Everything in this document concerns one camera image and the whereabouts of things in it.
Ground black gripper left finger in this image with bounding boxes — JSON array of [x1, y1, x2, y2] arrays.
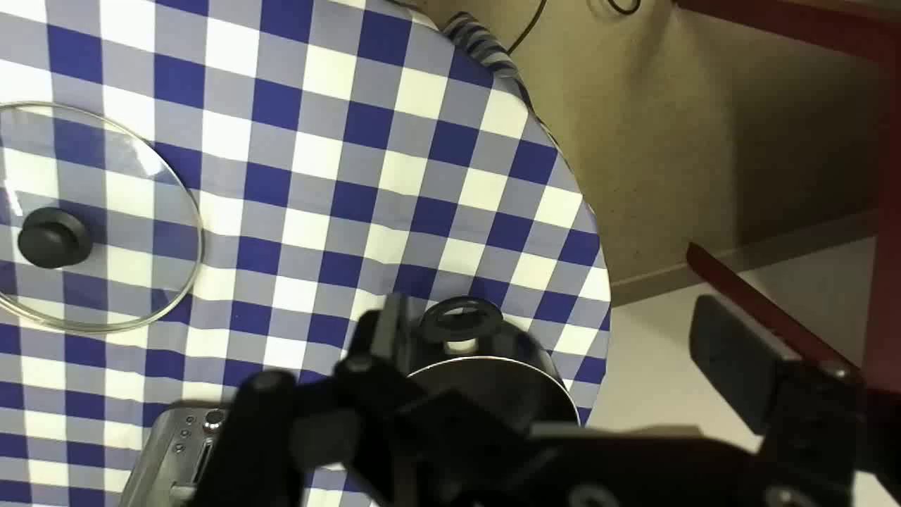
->
[[185, 295, 531, 507]]

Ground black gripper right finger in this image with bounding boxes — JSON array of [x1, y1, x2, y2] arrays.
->
[[690, 294, 901, 507]]

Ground silver toaster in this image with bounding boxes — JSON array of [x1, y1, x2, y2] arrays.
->
[[119, 399, 237, 507]]

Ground black cooking pot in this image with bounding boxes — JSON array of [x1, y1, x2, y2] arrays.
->
[[349, 294, 580, 437]]

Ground desk with red front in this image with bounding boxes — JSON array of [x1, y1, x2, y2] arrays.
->
[[670, 0, 901, 398]]

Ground glass lid with black knob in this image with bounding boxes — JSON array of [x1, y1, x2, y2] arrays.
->
[[0, 98, 209, 336]]

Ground blue white checkered tablecloth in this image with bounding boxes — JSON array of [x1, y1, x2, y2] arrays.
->
[[0, 0, 614, 507]]

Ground thin black floor cable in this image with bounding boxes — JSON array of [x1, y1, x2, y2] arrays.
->
[[501, 0, 649, 56]]

